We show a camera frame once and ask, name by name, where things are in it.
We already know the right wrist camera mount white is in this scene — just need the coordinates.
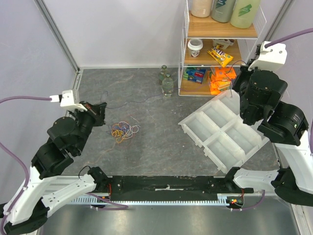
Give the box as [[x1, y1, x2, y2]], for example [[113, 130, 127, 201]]
[[248, 41, 287, 72]]

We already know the beige jar on shelf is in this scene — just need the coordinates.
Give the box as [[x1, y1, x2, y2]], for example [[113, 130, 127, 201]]
[[191, 0, 213, 18]]

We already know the clear glass bottle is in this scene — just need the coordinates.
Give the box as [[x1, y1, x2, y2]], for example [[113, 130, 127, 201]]
[[158, 65, 168, 85], [161, 73, 174, 97]]

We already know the grey green bottle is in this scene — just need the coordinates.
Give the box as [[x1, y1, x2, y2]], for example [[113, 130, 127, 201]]
[[211, 0, 236, 23]]

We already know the rear clear glass bottle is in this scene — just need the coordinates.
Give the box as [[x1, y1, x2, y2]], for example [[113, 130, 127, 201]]
[[158, 65, 168, 85]]

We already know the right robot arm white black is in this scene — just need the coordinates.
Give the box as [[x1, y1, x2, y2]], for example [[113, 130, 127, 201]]
[[224, 65, 313, 207]]

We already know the blue sponge package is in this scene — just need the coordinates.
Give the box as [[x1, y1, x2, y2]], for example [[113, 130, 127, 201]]
[[183, 67, 206, 84]]

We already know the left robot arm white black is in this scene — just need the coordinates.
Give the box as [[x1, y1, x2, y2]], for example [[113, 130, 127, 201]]
[[0, 102, 108, 235]]

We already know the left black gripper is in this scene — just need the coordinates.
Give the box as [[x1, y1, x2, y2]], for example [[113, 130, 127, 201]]
[[69, 99, 108, 153]]

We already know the white wire shelf rack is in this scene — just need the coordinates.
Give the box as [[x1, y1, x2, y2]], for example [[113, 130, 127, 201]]
[[178, 0, 267, 96]]

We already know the white paper coffee cup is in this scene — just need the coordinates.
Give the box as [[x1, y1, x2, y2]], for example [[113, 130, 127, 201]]
[[187, 38, 203, 57]]

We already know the front clear glass bottle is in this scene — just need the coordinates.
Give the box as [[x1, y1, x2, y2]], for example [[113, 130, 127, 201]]
[[161, 73, 174, 97]]

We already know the orange snack boxes stack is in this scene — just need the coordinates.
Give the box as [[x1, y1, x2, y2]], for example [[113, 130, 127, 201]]
[[207, 67, 237, 95]]

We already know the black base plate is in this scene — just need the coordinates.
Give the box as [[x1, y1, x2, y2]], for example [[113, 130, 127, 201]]
[[95, 176, 254, 201]]

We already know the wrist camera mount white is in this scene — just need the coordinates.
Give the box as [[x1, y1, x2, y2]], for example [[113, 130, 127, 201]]
[[49, 90, 87, 112], [248, 41, 287, 72]]

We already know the light green bottle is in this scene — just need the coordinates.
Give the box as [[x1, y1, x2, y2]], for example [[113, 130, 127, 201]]
[[230, 0, 261, 29]]

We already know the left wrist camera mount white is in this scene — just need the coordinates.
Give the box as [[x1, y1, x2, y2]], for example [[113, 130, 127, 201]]
[[49, 90, 87, 112]]

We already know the colourful wire bundle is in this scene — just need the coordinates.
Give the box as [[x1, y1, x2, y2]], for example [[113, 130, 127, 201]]
[[105, 119, 142, 144]]

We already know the light blue cable duct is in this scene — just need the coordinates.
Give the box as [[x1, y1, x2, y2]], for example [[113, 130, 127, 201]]
[[68, 195, 229, 207]]

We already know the yellow candy bag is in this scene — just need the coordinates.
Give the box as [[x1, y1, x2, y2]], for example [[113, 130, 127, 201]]
[[207, 46, 233, 68]]

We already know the white compartment tray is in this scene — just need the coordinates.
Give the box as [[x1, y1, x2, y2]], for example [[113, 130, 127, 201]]
[[179, 90, 269, 174]]

